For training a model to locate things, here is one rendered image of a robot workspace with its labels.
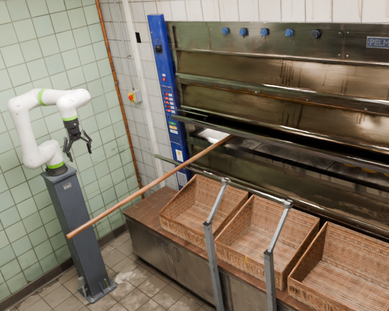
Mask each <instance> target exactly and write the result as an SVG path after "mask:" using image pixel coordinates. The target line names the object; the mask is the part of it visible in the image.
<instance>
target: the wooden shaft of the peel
mask: <svg viewBox="0 0 389 311"><path fill-rule="evenodd" d="M233 136H234V135H228V136H226V137H224V138H223V139H221V140H220V141H218V142H216V143H215V144H213V145H211V146H210V147H208V148H207V149H205V150H203V151H202V152H200V153H199V154H197V155H195V156H194V157H192V158H190V159H189V160H187V161H186V162H184V163H182V164H181V165H179V166H178V167H175V168H174V169H173V170H171V171H169V172H168V173H166V174H165V175H162V176H161V177H160V178H158V179H156V180H154V181H153V182H152V183H150V184H148V185H146V186H145V187H144V188H141V189H140V190H138V191H137V192H135V193H133V194H132V195H131V196H128V197H127V198H125V199H124V200H122V201H120V202H119V203H117V204H116V205H114V206H112V207H111V208H109V209H107V210H106V211H104V212H103V213H101V214H99V215H98V216H96V217H94V218H93V219H91V220H90V221H88V222H86V223H85V224H83V225H82V226H80V227H78V228H77V229H75V230H73V231H72V232H70V233H69V234H67V236H66V237H67V239H70V238H72V237H74V236H75V235H77V234H79V233H80V232H82V231H83V230H85V229H87V228H88V227H90V226H91V225H93V224H94V223H96V222H98V221H99V220H101V219H102V218H104V217H106V216H107V215H109V214H111V213H112V212H113V211H115V210H117V209H118V208H120V207H122V206H123V205H125V204H126V203H128V202H130V201H131V200H133V199H134V198H136V197H138V196H139V195H140V194H143V193H144V192H145V191H147V190H149V189H150V188H152V187H153V186H155V185H157V184H158V183H160V182H161V181H163V180H165V179H166V178H168V177H169V176H171V175H173V174H174V173H176V172H177V171H179V170H181V169H182V168H184V167H186V166H187V165H189V164H190V163H192V162H193V161H195V160H196V159H198V158H200V157H201V156H203V155H204V154H206V153H208V152H209V151H211V150H213V149H214V148H216V147H217V146H219V145H221V144H222V143H224V142H225V141H227V140H228V139H230V138H232V137H233Z"/></svg>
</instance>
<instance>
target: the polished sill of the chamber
mask: <svg viewBox="0 0 389 311"><path fill-rule="evenodd" d="M190 141H194V142H197V143H200V144H204V145H207V146H211V145H213V144H215V143H216V142H218V141H219V140H216V139H212V138H208V137H205V136H201V135H197V134H193V135H191V136H190ZM216 148H218V149H221V150H224V151H228V152H231V153H234V154H238V155H241V156H245V157H249V158H251V159H255V160H259V161H261V162H265V163H268V164H272V165H276V166H278V167H282V168H286V169H289V170H292V171H296V172H299V173H303V174H306V175H309V176H313V177H316V178H320V179H323V180H327V181H331V182H333V183H337V184H339V185H343V186H347V187H350V188H354V189H358V190H360V191H364V192H367V193H371V194H375V195H378V196H381V197H385V198H388V199H389V187H388V186H383V185H379V184H376V183H372V182H369V181H365V180H361V179H358V178H354V177H351V176H347V175H343V174H340V173H336V172H332V171H329V170H325V169H322V168H318V167H313V166H311V165H306V164H302V163H300V162H295V161H293V160H288V159H284V158H281V157H277V156H274V155H270V154H266V153H263V152H259V151H255V150H252V149H248V148H245V147H241V146H237V145H234V144H230V143H226V142H224V143H222V144H221V145H219V146H217V147H216Z"/></svg>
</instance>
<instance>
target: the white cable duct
mask: <svg viewBox="0 0 389 311"><path fill-rule="evenodd" d="M122 2H123V8H124V11H125V17H126V20H127V26H128V32H129V35H130V41H131V44H132V50H133V55H134V59H135V65H136V71H137V74H138V79H139V83H140V89H141V94H142V98H143V104H144V109H145V112H146V118H147V122H148V127H149V133H150V137H151V142H152V145H153V151H154V154H158V150H157V144H156V139H155V135H154V129H153V123H152V120H151V114H150V110H149V105H148V99H147V95H146V90H145V86H144V80H143V74H142V71H141V65H140V59H139V55H138V50H137V46H136V40H135V34H134V31H133V25H132V19H131V15H130V9H129V6H128V1H127V0H122ZM158 155H159V154H158ZM155 161H156V166H157V172H158V175H159V178H160V177H161V176H162V169H161V163H160V160H159V159H157V158H155ZM160 184H161V188H162V187H164V186H165V184H164V180H163V181H161V182H160Z"/></svg>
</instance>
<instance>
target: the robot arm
mask: <svg viewBox="0 0 389 311"><path fill-rule="evenodd" d="M90 99H91V96H90V94H89V92H88V91H87V90H85V89H75V90H68V91H62V90H55V89H45V88H35V89H33V90H31V91H29V92H27V93H25V94H23V95H20V96H17V97H13V98H12V99H10V100H9V102H8V103H7V109H8V111H9V113H10V116H11V117H12V120H13V123H14V125H15V129H16V131H17V134H18V137H19V141H20V147H21V150H22V159H23V164H24V166H26V168H29V169H32V170H34V169H37V168H39V167H41V166H42V165H44V164H46V168H45V170H46V171H47V172H48V175H49V176H60V175H63V174H64V173H66V172H67V171H68V166H66V165H65V163H64V158H63V155H62V152H63V153H66V154H67V157H68V158H69V159H70V161H71V162H73V159H72V156H71V153H70V152H69V151H70V148H71V147H72V144H73V142H74V141H76V140H79V139H82V140H84V141H85V142H87V144H86V145H87V148H88V152H89V153H90V154H92V152H91V142H93V140H92V139H91V138H90V137H89V136H88V135H87V134H86V132H85V130H82V131H80V129H79V124H80V123H79V120H78V116H77V112H76V110H77V109H78V108H80V107H83V106H85V105H87V104H88V103H89V102H90ZM54 105H56V106H57V109H58V110H59V112H60V114H61V117H62V121H63V124H64V128H66V129H67V132H68V135H69V136H68V137H64V147H63V151H62V152H61V149H60V146H59V143H58V142H57V141H56V140H49V141H45V142H44V143H42V144H41V145H39V146H37V143H36V141H35V137H34V134H33V130H32V127H31V122H30V116H29V112H30V111H31V110H32V109H34V108H36V107H40V106H54ZM81 134H84V135H85V136H86V137H87V138H88V140H89V141H88V140H86V139H85V138H83V137H81ZM69 139H70V140H69ZM68 140H69V144H68V145H67V143H68Z"/></svg>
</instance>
